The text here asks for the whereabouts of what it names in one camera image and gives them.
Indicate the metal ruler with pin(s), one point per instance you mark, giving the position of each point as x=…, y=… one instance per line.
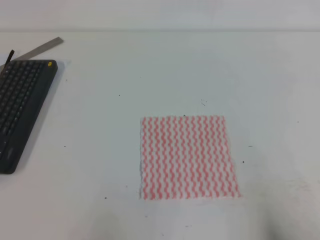
x=33, y=53

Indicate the pink white wavy towel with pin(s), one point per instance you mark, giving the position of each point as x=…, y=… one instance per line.
x=186, y=157

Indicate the black keyboard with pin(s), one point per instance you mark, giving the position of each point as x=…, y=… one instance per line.
x=24, y=85

